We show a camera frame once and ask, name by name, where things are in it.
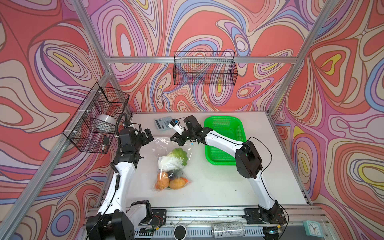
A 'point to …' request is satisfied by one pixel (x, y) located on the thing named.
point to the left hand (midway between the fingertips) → (143, 131)
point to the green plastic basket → (225, 137)
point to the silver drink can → (228, 230)
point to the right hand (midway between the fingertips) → (172, 140)
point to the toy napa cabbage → (175, 160)
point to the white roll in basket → (106, 122)
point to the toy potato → (177, 183)
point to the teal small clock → (313, 228)
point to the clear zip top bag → (161, 146)
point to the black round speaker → (180, 232)
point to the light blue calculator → (161, 123)
